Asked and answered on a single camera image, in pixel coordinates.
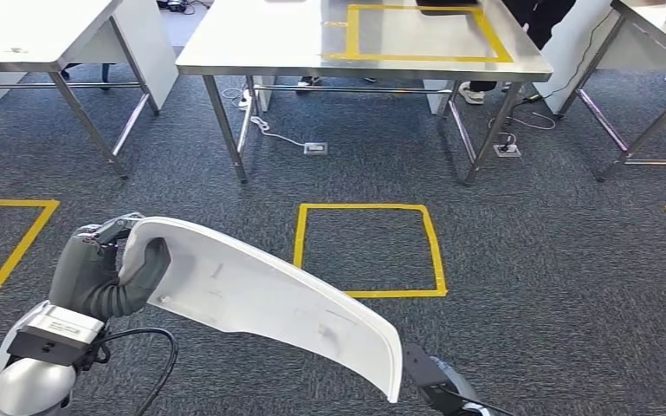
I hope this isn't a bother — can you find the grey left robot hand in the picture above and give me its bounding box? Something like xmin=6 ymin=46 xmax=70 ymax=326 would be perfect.
xmin=48 ymin=212 xmax=171 ymax=322

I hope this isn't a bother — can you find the white plastic car part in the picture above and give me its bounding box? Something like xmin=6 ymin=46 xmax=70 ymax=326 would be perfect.
xmin=119 ymin=216 xmax=404 ymax=404

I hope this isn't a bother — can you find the stainless steel workbench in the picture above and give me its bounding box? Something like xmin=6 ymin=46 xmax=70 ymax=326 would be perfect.
xmin=175 ymin=0 xmax=554 ymax=186

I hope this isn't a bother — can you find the yellow floor tape square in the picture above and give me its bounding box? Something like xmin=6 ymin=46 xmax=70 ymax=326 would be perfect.
xmin=0 ymin=198 xmax=61 ymax=293
xmin=293 ymin=202 xmax=449 ymax=298

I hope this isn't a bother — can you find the stainless steel table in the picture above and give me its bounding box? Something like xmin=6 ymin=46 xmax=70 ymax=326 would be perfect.
xmin=556 ymin=0 xmax=666 ymax=184
xmin=0 ymin=0 xmax=162 ymax=182

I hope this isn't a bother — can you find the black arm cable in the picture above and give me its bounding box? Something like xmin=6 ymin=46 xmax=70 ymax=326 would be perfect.
xmin=94 ymin=327 xmax=180 ymax=416

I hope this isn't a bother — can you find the white coiled cable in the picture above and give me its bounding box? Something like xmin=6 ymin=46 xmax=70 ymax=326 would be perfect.
xmin=222 ymin=86 xmax=307 ymax=147

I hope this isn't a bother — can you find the black cable pile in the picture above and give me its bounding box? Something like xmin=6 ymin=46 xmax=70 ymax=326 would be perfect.
xmin=157 ymin=0 xmax=210 ymax=16

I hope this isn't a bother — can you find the white floor cable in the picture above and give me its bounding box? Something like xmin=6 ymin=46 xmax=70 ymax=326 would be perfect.
xmin=487 ymin=112 xmax=558 ymax=152

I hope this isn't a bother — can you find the black desk cable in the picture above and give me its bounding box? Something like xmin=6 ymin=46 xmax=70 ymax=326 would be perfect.
xmin=507 ymin=8 xmax=615 ymax=107

